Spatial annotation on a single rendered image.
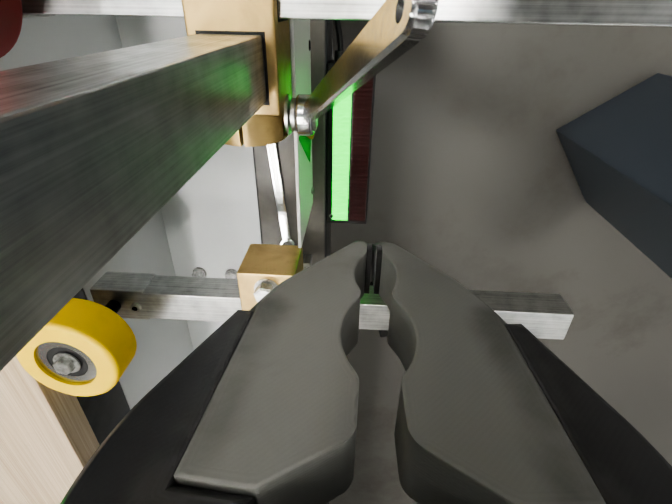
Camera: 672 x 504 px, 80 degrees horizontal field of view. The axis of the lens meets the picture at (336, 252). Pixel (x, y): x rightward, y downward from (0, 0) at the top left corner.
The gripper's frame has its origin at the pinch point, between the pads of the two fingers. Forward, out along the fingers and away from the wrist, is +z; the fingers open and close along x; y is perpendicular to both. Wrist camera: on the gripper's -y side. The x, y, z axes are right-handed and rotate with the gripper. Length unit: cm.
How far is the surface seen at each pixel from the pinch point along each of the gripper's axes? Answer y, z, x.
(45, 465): 33.5, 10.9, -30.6
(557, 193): 39, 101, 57
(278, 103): -1.4, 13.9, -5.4
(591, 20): -5.9, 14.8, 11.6
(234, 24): -5.4, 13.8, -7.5
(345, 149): 6.5, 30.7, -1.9
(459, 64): 6, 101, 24
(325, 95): -2.9, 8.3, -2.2
